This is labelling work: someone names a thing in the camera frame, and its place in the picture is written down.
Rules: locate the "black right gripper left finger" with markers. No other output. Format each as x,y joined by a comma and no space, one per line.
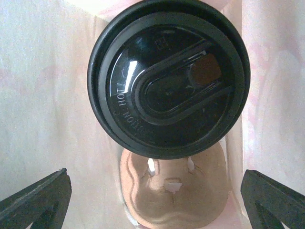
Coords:
42,205

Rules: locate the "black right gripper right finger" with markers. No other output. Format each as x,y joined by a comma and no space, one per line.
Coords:
270,204

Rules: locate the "brown pulp cup carrier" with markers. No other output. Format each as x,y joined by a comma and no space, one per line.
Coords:
186,193

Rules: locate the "cream paper bag pink sides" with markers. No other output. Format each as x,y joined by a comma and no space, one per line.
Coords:
46,121

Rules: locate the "black coffee cup lid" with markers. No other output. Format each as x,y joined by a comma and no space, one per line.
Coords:
168,79

